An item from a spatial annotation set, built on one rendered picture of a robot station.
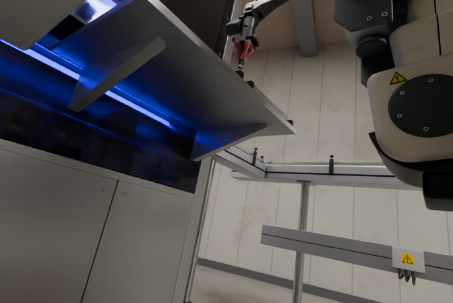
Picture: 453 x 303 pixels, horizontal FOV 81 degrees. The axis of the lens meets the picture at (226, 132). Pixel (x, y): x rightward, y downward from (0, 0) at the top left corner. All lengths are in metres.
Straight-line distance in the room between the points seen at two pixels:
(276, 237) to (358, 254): 0.47
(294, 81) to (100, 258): 3.32
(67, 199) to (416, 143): 0.80
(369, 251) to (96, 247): 1.26
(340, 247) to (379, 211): 1.65
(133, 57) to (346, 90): 3.25
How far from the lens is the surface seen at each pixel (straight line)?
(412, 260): 1.56
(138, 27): 0.63
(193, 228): 1.17
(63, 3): 0.51
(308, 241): 1.71
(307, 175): 1.74
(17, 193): 0.82
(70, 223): 0.88
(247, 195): 3.40
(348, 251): 1.65
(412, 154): 0.48
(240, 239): 3.38
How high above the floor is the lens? 0.51
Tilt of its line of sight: 19 degrees up
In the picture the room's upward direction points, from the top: 10 degrees clockwise
